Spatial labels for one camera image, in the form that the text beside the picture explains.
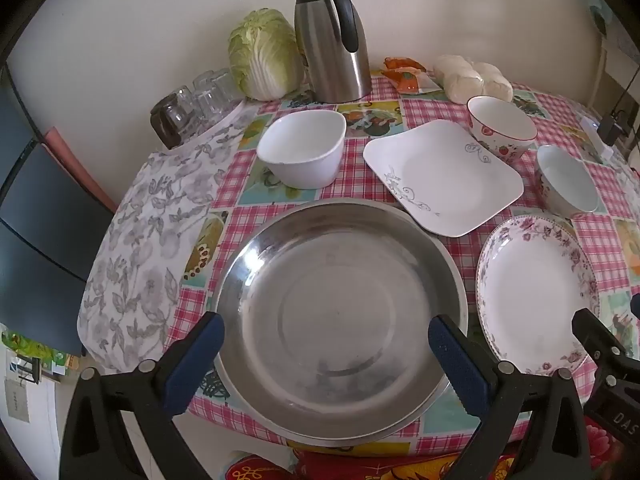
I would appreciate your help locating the dark cabinet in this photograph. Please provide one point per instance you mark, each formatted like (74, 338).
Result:
(35, 220)

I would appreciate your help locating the orange white snack packet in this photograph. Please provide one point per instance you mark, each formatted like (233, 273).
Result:
(402, 64)
(417, 82)

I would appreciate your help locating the white square patterned plate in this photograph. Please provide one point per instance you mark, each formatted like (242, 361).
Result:
(440, 175)

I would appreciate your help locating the grey floral tablecloth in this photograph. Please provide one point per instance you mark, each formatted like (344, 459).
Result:
(140, 240)

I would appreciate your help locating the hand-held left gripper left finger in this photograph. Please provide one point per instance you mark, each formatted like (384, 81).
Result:
(192, 360)

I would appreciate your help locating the red patterned cloth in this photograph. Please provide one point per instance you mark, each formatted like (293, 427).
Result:
(350, 467)

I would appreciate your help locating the small floral white bowl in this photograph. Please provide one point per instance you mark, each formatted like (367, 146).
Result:
(565, 180)

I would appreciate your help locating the napa cabbage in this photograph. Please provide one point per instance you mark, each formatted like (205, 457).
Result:
(265, 55)

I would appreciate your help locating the red rimmed strawberry bowl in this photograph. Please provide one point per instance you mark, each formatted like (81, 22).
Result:
(500, 120)

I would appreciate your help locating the white square bowl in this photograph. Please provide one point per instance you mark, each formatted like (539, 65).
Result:
(300, 145)

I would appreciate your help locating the bag of steamed buns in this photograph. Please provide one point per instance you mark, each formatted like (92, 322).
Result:
(470, 80)

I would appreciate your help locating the black power adaptor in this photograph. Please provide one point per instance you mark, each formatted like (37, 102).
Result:
(611, 129)

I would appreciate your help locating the green printed box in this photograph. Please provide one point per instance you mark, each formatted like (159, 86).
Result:
(20, 345)

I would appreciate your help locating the green cloth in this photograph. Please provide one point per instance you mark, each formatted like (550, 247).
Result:
(600, 20)

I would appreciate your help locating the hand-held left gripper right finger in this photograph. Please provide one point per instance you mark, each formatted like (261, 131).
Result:
(460, 360)

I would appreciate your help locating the round floral rimmed plate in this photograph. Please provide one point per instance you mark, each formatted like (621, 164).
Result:
(535, 290)

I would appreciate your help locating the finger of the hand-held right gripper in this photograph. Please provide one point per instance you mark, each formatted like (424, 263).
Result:
(636, 306)
(590, 332)

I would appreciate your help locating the pink board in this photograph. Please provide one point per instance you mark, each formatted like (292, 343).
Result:
(75, 165)

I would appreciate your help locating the stainless steel thermos jug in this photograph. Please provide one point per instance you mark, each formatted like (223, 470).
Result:
(330, 50)

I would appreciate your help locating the stainless steel basin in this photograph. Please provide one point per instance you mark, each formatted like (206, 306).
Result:
(340, 320)

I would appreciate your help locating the white cabinet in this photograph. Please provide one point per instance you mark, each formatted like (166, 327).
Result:
(617, 65)

